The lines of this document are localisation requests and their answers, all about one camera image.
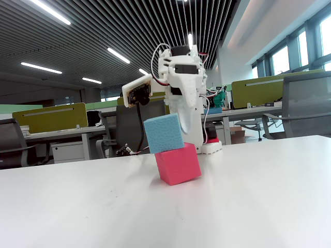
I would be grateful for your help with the green desk divider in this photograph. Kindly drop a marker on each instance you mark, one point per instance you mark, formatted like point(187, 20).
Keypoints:
point(20, 108)
point(101, 106)

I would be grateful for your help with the white drawer cabinet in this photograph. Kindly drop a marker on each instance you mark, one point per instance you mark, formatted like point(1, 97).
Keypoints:
point(67, 152)

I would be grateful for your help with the blue foam cube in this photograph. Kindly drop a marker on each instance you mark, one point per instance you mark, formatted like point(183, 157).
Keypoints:
point(163, 133)

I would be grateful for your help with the grey mesh office chair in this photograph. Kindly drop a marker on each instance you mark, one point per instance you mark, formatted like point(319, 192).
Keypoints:
point(305, 103)

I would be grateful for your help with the red foam cube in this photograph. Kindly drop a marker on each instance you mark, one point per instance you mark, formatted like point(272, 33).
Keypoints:
point(178, 164)

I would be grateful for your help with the stack of books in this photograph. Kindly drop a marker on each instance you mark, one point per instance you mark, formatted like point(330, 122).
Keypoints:
point(24, 130)

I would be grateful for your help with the cardboard box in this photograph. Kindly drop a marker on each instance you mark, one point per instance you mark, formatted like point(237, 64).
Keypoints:
point(238, 137)

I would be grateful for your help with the black bag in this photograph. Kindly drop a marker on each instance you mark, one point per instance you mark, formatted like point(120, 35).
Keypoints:
point(92, 118)

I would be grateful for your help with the green robot device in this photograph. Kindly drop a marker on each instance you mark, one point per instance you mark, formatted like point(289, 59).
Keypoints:
point(219, 98)

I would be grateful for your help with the long ceiling light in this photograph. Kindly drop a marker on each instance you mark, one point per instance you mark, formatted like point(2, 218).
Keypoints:
point(190, 41)
point(143, 71)
point(117, 55)
point(41, 68)
point(51, 13)
point(91, 80)

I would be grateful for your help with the dark office chair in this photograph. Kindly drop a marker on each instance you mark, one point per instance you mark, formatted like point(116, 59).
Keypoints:
point(10, 144)

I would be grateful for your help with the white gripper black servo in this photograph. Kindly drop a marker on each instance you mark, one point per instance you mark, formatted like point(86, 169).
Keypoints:
point(186, 101)

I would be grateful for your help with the red black table clamp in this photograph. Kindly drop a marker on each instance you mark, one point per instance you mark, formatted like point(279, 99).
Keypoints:
point(210, 131)

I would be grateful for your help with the glass window row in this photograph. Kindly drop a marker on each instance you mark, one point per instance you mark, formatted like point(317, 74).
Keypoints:
point(280, 58)

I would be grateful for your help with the flat blue box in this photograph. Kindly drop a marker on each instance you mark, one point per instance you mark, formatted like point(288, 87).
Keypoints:
point(213, 111)

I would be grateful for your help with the small controller circuit board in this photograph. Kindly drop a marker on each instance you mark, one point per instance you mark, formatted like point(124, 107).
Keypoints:
point(122, 150)

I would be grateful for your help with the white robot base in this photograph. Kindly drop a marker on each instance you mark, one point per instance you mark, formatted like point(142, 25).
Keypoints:
point(196, 134)

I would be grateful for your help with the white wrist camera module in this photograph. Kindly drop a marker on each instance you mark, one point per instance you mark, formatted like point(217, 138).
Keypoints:
point(137, 90)

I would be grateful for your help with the white office desk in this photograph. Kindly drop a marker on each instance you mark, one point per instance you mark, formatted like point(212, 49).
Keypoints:
point(245, 111)
point(64, 131)

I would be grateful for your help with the light grey office chair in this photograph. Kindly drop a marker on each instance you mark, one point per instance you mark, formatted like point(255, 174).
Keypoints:
point(248, 124)

